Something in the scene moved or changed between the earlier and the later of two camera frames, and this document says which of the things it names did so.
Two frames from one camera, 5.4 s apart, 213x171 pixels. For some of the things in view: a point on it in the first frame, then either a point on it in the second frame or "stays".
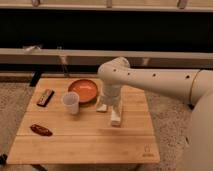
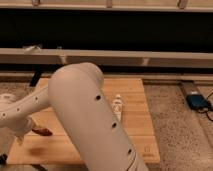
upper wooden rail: [127, 5] stays
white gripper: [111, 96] to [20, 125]
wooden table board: [46, 134] stays
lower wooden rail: [90, 58] stays
